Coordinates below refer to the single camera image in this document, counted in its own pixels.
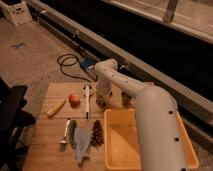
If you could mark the white marker pen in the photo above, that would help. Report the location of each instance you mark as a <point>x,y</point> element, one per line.
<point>87,94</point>

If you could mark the white cardboard box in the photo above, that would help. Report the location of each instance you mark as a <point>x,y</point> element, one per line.
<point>17,13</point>

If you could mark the red apple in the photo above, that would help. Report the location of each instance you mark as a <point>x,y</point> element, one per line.
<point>74,100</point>

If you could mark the black chair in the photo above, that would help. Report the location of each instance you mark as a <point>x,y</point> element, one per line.
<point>13,118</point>

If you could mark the yellow plastic bin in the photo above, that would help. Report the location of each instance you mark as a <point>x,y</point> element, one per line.
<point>133,145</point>

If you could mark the green cucumber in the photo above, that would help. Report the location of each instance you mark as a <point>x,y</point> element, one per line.
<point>71,131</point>

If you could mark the yellow banana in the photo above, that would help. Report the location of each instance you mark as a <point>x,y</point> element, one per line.
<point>51,112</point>

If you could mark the silver metal spatula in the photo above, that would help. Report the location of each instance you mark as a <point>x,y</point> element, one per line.
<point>63,141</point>

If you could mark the dark grape bunch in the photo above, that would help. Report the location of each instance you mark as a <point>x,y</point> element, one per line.
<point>97,138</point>

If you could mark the blue power box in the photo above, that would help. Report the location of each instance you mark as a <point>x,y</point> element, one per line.
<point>89,68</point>

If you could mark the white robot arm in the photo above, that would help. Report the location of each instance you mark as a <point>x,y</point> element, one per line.
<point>150,116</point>

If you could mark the blue cloth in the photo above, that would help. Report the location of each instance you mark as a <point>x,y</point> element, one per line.
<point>82,138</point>

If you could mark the whiteboard eraser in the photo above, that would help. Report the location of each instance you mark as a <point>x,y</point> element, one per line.
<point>102,101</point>

